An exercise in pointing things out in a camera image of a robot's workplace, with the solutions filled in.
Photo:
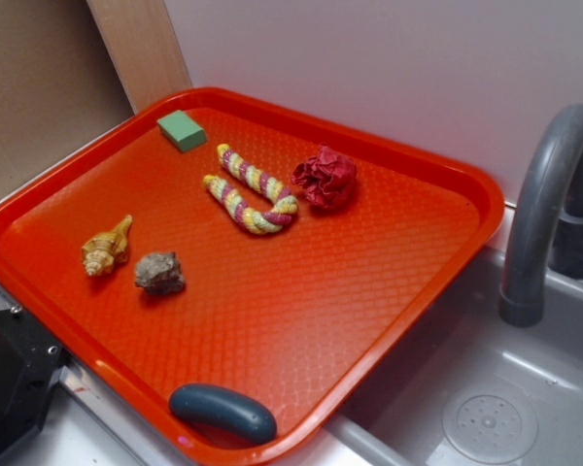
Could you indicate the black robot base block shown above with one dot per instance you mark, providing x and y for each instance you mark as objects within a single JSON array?
[{"x": 31, "y": 359}]

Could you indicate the green rectangular block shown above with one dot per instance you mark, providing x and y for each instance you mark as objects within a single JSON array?
[{"x": 182, "y": 131}]

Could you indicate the crumpled red cloth ball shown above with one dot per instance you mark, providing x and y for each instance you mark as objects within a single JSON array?
[{"x": 327, "y": 179}]

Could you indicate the red plastic tray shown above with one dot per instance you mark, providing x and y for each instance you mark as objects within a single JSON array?
[{"x": 294, "y": 319}]

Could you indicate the grey rough rock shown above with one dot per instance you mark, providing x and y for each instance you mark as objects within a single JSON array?
[{"x": 160, "y": 273}]

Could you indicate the dark blue oblong object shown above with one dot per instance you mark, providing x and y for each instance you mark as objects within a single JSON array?
[{"x": 226, "y": 409}]

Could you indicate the tan spiral seashell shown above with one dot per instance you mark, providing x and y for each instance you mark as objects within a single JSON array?
[{"x": 101, "y": 253}]

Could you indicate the grey plastic sink basin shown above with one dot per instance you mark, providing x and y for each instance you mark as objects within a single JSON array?
[{"x": 462, "y": 387}]

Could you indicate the grey curved faucet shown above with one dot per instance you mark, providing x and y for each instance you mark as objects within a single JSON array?
[{"x": 547, "y": 228}]

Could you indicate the multicoloured twisted rope toy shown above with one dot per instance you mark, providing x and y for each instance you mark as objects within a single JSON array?
[{"x": 254, "y": 200}]

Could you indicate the wooden corner post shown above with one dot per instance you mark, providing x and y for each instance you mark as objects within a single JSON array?
[{"x": 144, "y": 49}]

